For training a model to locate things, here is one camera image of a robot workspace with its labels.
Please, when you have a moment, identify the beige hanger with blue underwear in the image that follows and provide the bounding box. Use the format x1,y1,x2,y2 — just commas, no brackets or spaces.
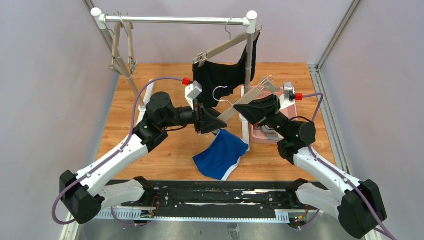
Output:
217,75,279,123

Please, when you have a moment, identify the blue underwear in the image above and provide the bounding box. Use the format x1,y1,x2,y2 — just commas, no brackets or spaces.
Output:
192,129,249,181

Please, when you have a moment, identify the beige clip hanger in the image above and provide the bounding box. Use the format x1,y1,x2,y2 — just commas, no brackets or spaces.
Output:
126,22,138,75

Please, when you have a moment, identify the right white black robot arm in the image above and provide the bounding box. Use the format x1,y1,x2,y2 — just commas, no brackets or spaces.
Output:
233,94,394,239

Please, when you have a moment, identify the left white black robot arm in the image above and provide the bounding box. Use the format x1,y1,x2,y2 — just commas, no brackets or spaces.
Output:
59,91,227,224

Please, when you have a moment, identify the black underwear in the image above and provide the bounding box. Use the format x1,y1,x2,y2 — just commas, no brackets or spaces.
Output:
192,49,248,108

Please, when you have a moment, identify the beige hanger with black underwear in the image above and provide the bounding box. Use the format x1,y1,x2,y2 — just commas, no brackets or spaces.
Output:
192,17,262,68

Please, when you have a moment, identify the empty beige hanger far left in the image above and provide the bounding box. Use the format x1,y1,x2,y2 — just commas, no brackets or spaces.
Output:
108,15,123,75

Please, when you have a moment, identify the pink plastic basket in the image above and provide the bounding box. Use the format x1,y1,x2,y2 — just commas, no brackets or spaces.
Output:
251,86,298,144

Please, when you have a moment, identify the white silver clothes rack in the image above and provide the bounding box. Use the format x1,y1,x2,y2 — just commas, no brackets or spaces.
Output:
90,7,261,152

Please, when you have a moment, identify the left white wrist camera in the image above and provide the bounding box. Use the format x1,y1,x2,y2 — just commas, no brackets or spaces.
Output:
182,77,203,110

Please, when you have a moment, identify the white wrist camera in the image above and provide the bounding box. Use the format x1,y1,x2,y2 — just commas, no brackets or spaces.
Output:
279,82,304,110
182,77,203,110

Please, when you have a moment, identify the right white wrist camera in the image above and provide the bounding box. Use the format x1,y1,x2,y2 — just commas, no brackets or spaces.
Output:
279,82,304,110

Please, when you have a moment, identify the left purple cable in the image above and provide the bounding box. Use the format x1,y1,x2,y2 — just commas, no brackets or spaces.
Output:
51,76,185,226

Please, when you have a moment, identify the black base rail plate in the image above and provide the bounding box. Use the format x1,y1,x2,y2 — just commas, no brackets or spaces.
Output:
121,180,324,220

